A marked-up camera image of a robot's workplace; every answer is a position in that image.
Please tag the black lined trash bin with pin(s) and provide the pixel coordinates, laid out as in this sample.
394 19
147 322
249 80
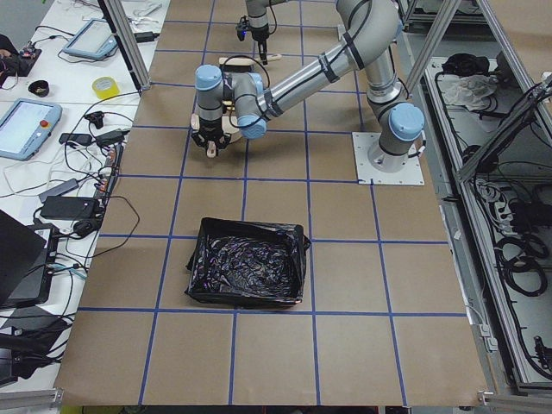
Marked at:
248 264

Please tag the black power brick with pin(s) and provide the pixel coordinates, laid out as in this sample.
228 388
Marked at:
68 208

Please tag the small black bowl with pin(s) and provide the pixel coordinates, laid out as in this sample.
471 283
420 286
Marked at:
39 88

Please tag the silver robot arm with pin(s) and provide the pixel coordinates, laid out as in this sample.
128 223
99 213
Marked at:
261 23
370 29

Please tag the far teach pendant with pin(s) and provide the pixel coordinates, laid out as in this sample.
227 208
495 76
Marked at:
94 41

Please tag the white crumpled cloth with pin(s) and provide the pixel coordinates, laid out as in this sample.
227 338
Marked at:
473 92

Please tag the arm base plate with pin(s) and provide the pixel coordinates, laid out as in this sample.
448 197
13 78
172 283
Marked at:
375 167

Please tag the black power adapter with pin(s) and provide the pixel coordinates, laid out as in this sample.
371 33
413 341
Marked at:
111 138

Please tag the yellow tape roll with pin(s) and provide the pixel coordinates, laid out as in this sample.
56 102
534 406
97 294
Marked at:
105 87

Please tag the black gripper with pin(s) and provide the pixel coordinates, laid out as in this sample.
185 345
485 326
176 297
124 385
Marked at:
210 130
260 34

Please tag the beige plastic dustpan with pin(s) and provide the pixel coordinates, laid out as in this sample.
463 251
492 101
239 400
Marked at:
221 110

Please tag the near teach pendant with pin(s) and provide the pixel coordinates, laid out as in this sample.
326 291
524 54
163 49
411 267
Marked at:
26 126

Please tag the black laptop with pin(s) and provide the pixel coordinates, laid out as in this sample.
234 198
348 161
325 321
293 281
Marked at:
27 258

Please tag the beige hand brush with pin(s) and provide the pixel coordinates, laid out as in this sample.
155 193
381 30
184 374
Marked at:
237 63

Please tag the aluminium frame post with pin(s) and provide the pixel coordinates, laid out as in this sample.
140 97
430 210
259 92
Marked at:
115 16

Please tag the teach pendant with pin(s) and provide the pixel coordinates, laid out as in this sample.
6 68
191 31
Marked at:
94 41
26 126

